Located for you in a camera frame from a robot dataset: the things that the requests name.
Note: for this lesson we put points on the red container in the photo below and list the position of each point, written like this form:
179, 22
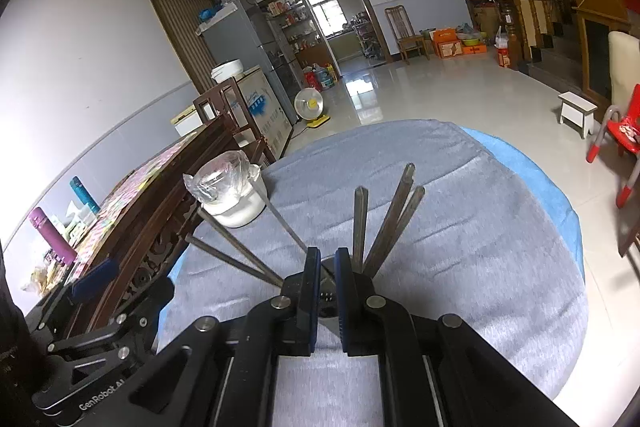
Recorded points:
309, 79

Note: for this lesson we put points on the person's left forearm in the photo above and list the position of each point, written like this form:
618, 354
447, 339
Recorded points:
15, 367

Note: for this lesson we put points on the blue table cover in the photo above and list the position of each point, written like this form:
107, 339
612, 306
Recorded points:
540, 187

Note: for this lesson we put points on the dark wooden chopstick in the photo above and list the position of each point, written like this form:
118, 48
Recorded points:
405, 217
230, 259
360, 227
240, 247
392, 212
290, 232

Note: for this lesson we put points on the white plastic basin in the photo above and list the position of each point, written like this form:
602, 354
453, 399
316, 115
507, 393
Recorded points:
240, 212

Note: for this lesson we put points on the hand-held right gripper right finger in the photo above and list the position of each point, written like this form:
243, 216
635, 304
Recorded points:
342, 307

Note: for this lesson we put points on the red plastic chair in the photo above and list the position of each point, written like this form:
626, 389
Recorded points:
625, 127

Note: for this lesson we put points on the colourful printed cover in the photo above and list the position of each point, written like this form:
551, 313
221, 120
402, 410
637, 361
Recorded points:
135, 187

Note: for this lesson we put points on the blue water jug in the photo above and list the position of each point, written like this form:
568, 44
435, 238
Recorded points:
324, 78

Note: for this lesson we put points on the teal thermos bottle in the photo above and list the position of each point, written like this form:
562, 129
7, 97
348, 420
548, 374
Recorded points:
85, 194

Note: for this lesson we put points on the purple thermos bottle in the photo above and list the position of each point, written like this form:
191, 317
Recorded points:
52, 237

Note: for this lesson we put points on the brown door curtain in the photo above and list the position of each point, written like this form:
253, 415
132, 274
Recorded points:
180, 37

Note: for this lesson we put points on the white lidded pot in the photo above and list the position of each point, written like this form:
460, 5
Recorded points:
227, 71

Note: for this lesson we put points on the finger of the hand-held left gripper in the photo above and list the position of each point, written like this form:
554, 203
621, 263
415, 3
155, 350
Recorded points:
95, 277

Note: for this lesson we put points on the metal rack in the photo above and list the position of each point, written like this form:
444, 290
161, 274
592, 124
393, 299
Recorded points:
370, 37

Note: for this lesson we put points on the grey refrigerator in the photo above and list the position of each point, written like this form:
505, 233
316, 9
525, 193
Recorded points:
240, 37

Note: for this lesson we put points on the carved dark wooden sideboard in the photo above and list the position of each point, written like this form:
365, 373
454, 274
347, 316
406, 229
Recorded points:
150, 237

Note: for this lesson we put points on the white cabinet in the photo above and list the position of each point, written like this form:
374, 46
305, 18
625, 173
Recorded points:
186, 121

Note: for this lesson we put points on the red and white sack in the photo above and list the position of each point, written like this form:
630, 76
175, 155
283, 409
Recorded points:
503, 52

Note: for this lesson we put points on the green basin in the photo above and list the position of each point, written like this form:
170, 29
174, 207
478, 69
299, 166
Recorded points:
472, 40

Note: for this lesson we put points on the white freezer with blue print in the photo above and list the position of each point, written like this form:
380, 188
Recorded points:
265, 107

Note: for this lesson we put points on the dark wooden chair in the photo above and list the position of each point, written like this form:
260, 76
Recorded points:
220, 107

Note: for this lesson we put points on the shelf of goods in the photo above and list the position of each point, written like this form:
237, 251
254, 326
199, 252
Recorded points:
295, 32

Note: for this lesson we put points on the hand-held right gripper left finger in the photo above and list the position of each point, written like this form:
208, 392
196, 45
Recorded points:
311, 307

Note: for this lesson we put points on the grey felt tablecloth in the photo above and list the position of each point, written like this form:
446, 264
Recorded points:
475, 257

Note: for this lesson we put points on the cream chair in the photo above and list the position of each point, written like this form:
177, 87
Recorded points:
625, 62

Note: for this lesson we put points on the orange cardboard box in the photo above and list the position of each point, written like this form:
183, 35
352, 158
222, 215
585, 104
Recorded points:
446, 44

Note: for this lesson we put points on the clear plastic bag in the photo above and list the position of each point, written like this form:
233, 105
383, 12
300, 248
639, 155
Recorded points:
215, 177

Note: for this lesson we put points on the brown wooden chair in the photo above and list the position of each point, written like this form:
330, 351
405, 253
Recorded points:
405, 39

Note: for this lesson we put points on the small white stool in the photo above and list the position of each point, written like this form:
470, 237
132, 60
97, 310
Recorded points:
577, 104

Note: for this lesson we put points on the wooden stair railing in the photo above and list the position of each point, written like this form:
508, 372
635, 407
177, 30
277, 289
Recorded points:
520, 22

